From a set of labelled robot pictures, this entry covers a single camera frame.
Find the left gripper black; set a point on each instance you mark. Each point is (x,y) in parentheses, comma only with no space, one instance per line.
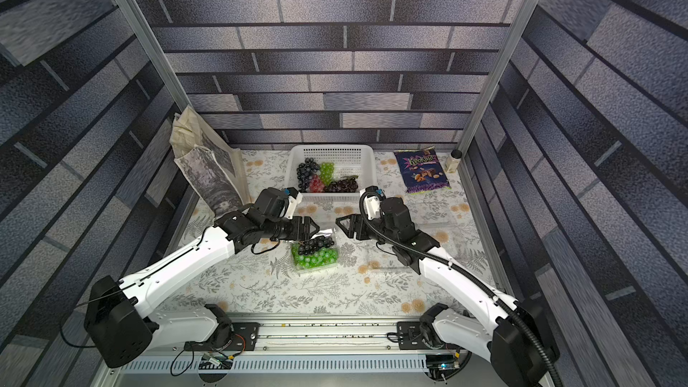
(300,224)

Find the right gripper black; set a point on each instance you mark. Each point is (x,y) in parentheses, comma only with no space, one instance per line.
(363,227)

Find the small black grape bunch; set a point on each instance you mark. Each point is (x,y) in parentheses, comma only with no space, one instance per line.
(314,245)

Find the clear plastic clamshell container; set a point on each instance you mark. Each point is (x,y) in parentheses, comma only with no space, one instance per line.
(326,232)

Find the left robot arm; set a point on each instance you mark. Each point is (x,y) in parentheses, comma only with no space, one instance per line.
(123,318)

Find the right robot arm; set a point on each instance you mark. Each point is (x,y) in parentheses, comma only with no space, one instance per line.
(512,335)

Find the dark red grape bunch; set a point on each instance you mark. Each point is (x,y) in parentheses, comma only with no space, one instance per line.
(344,185)

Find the pink grape bunch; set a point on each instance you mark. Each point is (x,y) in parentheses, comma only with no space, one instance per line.
(316,185)

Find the dark blue grape bunch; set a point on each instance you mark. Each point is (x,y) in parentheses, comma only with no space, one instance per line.
(306,172)

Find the white plastic basket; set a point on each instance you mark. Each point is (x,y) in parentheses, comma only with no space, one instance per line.
(349,160)

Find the purple candy bag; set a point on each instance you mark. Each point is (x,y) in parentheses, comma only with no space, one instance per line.
(421,171)

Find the beige tote bag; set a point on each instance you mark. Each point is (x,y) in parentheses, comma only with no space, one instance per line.
(214,169)

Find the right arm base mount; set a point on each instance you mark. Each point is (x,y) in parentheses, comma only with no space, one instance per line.
(410,336)

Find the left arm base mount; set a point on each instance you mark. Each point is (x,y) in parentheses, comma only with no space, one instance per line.
(235,337)

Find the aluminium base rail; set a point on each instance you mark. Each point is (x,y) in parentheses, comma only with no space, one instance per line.
(292,346)

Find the aluminium frame post right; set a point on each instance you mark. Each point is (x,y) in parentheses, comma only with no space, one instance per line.
(490,87)

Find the aluminium frame post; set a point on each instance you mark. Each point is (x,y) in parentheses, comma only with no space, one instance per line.
(144,33)
(490,87)

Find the aluminium frame post left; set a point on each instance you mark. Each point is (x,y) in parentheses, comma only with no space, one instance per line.
(144,33)

